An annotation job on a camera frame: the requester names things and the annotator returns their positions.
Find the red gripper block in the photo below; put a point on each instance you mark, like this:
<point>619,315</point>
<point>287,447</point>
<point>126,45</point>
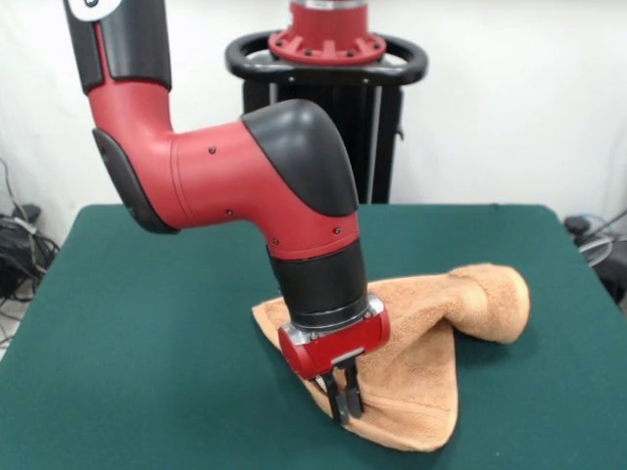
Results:
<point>338,350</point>

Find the small black device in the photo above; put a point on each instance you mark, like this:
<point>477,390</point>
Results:
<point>577,224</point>
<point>30,212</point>

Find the black floor object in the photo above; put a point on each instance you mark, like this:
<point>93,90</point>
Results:
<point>614,279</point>

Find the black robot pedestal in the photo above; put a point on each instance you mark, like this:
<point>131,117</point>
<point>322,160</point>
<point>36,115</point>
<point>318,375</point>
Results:
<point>382,147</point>

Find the dark green table cloth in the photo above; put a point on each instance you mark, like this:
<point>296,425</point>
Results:
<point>147,367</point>

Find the red robot base flange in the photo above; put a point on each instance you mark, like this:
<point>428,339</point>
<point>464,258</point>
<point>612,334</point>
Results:
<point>328,29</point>

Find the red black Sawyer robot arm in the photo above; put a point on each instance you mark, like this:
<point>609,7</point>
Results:
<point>220,171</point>

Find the tan terry towel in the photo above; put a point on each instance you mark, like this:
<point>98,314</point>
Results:
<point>431,343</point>

